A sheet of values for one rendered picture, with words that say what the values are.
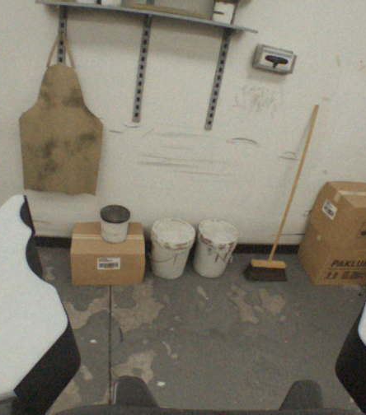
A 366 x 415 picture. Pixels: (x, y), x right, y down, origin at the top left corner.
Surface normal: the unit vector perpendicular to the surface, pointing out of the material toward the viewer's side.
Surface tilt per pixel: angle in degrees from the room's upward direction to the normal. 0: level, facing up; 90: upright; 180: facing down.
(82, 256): 89
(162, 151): 90
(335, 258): 89
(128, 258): 88
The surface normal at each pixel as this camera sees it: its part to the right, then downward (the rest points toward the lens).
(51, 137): 0.44, 0.50
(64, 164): -0.31, 0.47
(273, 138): 0.15, 0.55
